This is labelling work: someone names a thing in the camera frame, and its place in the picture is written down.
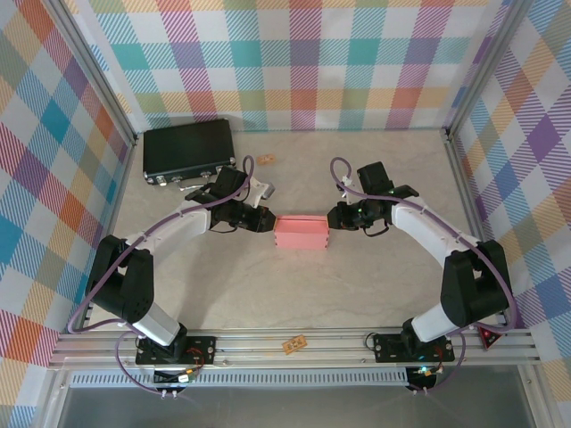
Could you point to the pink paper box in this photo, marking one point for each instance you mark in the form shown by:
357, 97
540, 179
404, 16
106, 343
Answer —
301, 234

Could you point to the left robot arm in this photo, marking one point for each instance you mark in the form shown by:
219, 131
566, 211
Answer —
178, 225

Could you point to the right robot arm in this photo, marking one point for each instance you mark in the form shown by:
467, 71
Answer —
424, 223

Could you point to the black controller box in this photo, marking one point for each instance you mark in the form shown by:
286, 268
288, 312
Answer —
167, 378
421, 382

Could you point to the wooden block orange print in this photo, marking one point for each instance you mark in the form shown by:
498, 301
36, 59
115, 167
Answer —
267, 158

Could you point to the black aluminium carry case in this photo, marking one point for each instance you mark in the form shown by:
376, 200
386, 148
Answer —
183, 147

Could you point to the red triangular button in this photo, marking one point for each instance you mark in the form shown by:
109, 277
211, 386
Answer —
489, 337

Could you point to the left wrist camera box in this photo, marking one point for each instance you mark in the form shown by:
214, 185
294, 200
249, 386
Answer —
261, 191

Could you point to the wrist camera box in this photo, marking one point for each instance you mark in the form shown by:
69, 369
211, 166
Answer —
261, 191
345, 187

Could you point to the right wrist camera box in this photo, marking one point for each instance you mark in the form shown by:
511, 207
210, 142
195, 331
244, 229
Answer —
345, 187

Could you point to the aluminium side rail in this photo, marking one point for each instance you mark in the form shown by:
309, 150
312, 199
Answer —
119, 187
461, 178

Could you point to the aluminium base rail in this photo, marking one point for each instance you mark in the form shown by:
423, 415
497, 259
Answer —
267, 352

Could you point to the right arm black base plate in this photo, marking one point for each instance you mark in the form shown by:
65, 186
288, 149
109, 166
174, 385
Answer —
386, 348

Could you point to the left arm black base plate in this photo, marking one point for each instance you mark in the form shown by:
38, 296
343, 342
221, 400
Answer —
201, 350

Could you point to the aluminium frame post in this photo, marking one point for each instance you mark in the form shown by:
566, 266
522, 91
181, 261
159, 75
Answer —
485, 67
100, 67

